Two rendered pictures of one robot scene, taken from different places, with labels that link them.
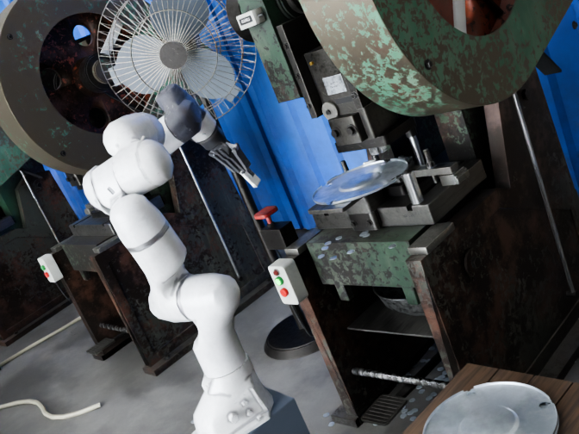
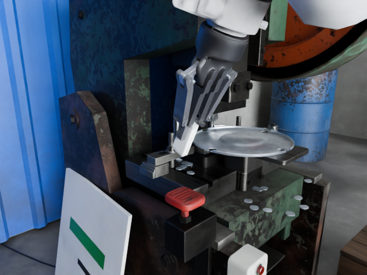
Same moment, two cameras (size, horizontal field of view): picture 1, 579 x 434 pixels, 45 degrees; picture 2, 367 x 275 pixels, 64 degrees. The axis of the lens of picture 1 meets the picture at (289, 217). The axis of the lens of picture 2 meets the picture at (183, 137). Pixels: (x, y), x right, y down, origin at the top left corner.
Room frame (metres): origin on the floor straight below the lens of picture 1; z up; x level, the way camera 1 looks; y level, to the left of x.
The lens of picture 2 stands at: (2.18, 0.58, 1.03)
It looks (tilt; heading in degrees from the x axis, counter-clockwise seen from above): 16 degrees down; 266
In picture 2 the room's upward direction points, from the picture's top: straight up
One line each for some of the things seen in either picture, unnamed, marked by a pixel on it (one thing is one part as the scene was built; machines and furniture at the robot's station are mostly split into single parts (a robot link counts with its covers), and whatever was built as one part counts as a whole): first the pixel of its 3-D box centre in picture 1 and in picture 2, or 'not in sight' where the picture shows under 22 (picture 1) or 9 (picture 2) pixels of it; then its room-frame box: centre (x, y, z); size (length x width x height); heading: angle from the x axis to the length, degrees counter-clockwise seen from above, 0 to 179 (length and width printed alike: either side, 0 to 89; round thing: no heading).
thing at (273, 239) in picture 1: (285, 250); (190, 252); (2.13, 0.05, 0.62); 0.10 x 0.06 x 0.20; 40
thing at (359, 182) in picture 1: (359, 181); (241, 138); (1.95, -0.23, 0.78); 0.29 x 0.29 x 0.01
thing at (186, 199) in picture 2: (269, 220); (184, 211); (2.14, 0.06, 0.72); 0.07 x 0.06 x 0.08; 130
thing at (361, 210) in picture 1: (357, 209); (254, 164); (1.92, -0.19, 0.72); 0.25 x 0.14 x 0.14; 130
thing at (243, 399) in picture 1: (223, 398); not in sight; (1.56, 0.32, 0.52); 0.22 x 0.19 x 0.14; 122
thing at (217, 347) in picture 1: (216, 321); not in sight; (1.56, 0.26, 0.71); 0.18 x 0.11 x 0.25; 51
